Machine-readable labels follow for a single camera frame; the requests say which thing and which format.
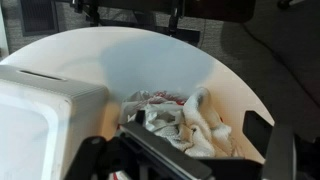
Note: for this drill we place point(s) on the white red printed plastic bag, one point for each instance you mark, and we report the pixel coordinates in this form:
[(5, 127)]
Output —
[(160, 115)]

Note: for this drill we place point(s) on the dark wall vent grill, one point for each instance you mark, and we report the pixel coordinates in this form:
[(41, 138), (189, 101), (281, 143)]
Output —
[(38, 16)]

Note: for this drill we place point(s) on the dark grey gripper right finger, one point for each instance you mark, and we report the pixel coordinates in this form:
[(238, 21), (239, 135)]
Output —
[(278, 156)]

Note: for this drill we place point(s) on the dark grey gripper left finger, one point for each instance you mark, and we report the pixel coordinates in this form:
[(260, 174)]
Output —
[(156, 146)]

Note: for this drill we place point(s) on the black chair base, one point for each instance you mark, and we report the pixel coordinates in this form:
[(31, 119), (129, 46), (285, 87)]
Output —
[(173, 23)]

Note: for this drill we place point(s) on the white rectangular plastic container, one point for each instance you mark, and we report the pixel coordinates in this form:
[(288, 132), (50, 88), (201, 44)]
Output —
[(33, 133)]

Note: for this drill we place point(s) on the white towel cloth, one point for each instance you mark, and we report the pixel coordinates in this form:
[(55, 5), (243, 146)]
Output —
[(200, 133)]

